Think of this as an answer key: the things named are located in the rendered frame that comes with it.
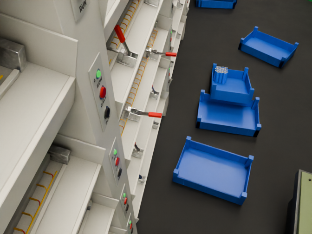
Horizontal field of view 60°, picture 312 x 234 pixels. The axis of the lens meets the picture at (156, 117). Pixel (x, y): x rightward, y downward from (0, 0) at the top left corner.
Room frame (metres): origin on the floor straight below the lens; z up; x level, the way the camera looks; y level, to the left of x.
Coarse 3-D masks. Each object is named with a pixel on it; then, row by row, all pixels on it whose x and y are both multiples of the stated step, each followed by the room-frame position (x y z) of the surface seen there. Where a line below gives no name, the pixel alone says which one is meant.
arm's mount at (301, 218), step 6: (306, 174) 0.47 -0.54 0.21; (306, 180) 0.44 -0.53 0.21; (300, 186) 0.42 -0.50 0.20; (306, 186) 0.42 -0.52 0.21; (300, 192) 0.40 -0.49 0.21; (306, 192) 0.39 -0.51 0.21; (300, 198) 0.37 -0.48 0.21; (306, 198) 0.37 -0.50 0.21; (300, 204) 0.35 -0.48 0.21; (306, 204) 0.35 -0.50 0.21; (300, 210) 0.33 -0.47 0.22; (306, 210) 0.33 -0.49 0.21; (300, 216) 0.31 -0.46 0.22; (306, 216) 0.31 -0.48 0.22; (300, 222) 0.29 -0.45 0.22; (306, 222) 0.29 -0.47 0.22; (300, 228) 0.27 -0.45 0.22; (306, 228) 0.27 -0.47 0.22
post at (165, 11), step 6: (168, 0) 0.91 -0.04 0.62; (162, 6) 0.92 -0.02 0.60; (168, 6) 0.91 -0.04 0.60; (162, 12) 0.92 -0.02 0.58; (168, 12) 0.91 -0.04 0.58; (168, 36) 0.91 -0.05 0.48; (168, 42) 0.91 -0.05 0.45; (168, 48) 0.92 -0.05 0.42; (162, 90) 0.92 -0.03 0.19; (168, 90) 0.98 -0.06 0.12; (168, 96) 0.99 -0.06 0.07; (168, 102) 1.00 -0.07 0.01; (162, 114) 0.91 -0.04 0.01
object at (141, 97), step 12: (156, 24) 0.90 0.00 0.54; (168, 24) 0.91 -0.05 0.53; (156, 36) 0.86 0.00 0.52; (156, 48) 0.79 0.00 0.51; (144, 60) 0.71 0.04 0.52; (144, 72) 0.66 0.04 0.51; (144, 84) 0.61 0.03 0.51; (132, 96) 0.55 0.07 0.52; (144, 96) 0.56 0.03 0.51; (144, 108) 0.51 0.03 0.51; (132, 120) 0.47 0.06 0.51; (120, 132) 0.42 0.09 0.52; (132, 132) 0.43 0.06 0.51; (132, 144) 0.39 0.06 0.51
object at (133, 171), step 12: (168, 60) 0.91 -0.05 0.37; (156, 72) 0.88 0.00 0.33; (156, 84) 0.81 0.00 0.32; (156, 96) 0.73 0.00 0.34; (156, 108) 0.68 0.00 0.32; (144, 120) 0.62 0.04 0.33; (144, 132) 0.57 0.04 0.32; (144, 144) 0.52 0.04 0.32; (132, 156) 0.46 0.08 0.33; (132, 168) 0.42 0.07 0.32; (132, 180) 0.38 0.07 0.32; (132, 192) 0.35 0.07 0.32
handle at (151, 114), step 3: (135, 111) 0.48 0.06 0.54; (138, 111) 0.48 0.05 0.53; (138, 114) 0.47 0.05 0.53; (141, 114) 0.47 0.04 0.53; (144, 114) 0.47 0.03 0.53; (147, 114) 0.47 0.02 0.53; (150, 114) 0.47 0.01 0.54; (153, 114) 0.47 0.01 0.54; (156, 114) 0.47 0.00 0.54; (159, 114) 0.46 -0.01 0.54; (159, 117) 0.46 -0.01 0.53
